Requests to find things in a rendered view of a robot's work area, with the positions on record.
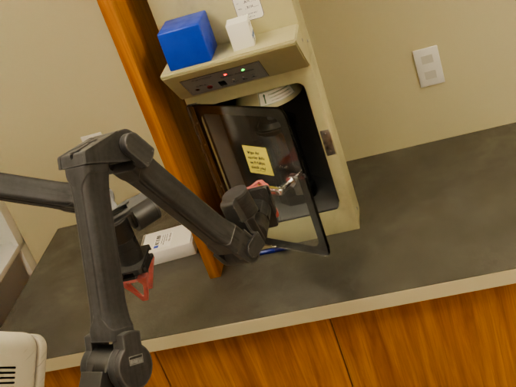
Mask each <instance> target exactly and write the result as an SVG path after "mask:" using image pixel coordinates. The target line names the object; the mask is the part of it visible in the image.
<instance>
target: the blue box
mask: <svg viewBox="0 0 516 387"><path fill-rule="evenodd" d="M157 37H158V40H159V42H160V46H161V48H162V50H163V53H164V56H165V58H166V60H167V64H168V66H169V69H170V71H176V70H179V69H181V68H187V67H190V66H193V65H198V64H201V63H204V62H207V61H211V60H212V58H213V55H214V52H215V51H216V48H217V42H216V39H215V37H214V34H213V31H212V28H211V26H210V21H209V19H208V17H207V13H206V11H205V10H203V11H201V12H196V13H193V14H190V15H185V16H182V17H179V18H175V19H171V20H169V21H165V23H164V25H163V26H162V28H161V30H160V31H159V33H158V34H157Z"/></svg>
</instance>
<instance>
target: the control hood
mask: <svg viewBox="0 0 516 387"><path fill-rule="evenodd" d="M255 37H256V44H255V45H254V46H251V47H248V48H244V49H241V50H239V51H233V47H232V45H231V42H227V43H225V44H221V45H218V46H217V48H216V51H215V52H214V55H213V58H212V60H211V61H207V62H204V63H201V64H196V65H193V66H190V67H187V68H181V69H179V70H176V71H170V69H169V66H168V64H167V65H166V67H165V69H164V70H163V72H162V74H161V76H160V79H161V80H162V81H163V82H164V83H165V84H166V85H167V86H168V87H169V88H170V89H171V90H172V91H173V92H174V93H175V94H176V95H177V96H178V97H179V98H180V99H182V100H183V99H186V98H191V97H195V96H197V95H201V94H196V95H194V96H193V95H192V94H191V93H190V92H189V91H188V90H187V89H186V88H185V87H184V86H183V85H182V84H181V83H180V82H181V81H186V80H189V79H192V78H197V77H200V76H204V75H206V74H212V73H215V72H218V71H223V70H227V69H229V68H235V67H238V66H241V65H246V64H249V63H252V62H255V61H259V62H260V64H261V65H262V66H263V67H264V69H265V70H266V72H267V73H268V75H269V76H266V77H263V78H268V77H271V76H274V75H277V74H282V73H286V72H289V71H294V70H297V69H300V68H306V67H309V65H310V61H309V56H308V54H307V50H306V46H305V43H304V40H303V36H302V33H301V30H300V27H299V25H298V24H294V25H289V26H286V27H283V28H278V29H275V30H272V31H267V32H264V33H261V34H258V35H255ZM260 79H262V78H258V79H255V80H252V81H256V80H260ZM247 82H251V81H246V82H243V83H240V84H244V83H247ZM236 85H239V84H235V85H231V86H228V87H225V88H229V87H233V86H236ZM221 89H224V88H220V89H216V90H213V91H218V90H221ZM213 91H208V92H205V93H202V94H206V93H210V92H213Z"/></svg>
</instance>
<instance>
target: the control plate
mask: <svg viewBox="0 0 516 387"><path fill-rule="evenodd" d="M243 68H244V69H245V71H241V69H243ZM223 74H227V75H226V76H224V75H223ZM252 74H255V75H254V76H255V77H253V76H252ZM244 76H245V79H242V77H244ZM266 76H269V75H268V73H267V72H266V70H265V69H264V67H263V66H262V65H261V64H260V62H259V61H255V62H252V63H249V64H244V65H241V66H238V67H235V68H229V69H227V70H223V71H218V72H215V73H212V74H206V75H204V76H200V77H197V78H192V79H189V80H186V81H181V82H180V83H181V84H182V85H183V86H184V87H185V88H186V89H187V90H188V91H189V92H190V93H191V94H192V95H193V96H194V95H196V94H202V93H205V92H208V91H213V90H216V89H220V88H225V87H228V86H231V85H235V84H240V83H243V82H246V81H252V80H255V79H258V78H263V77H266ZM233 79H236V80H235V82H233V81H232V80H233ZM219 81H225V82H226V83H227V85H224V86H220V84H219V83H218V82H219ZM208 85H213V88H211V89H208V88H207V86H208ZM196 89H200V90H199V91H196Z"/></svg>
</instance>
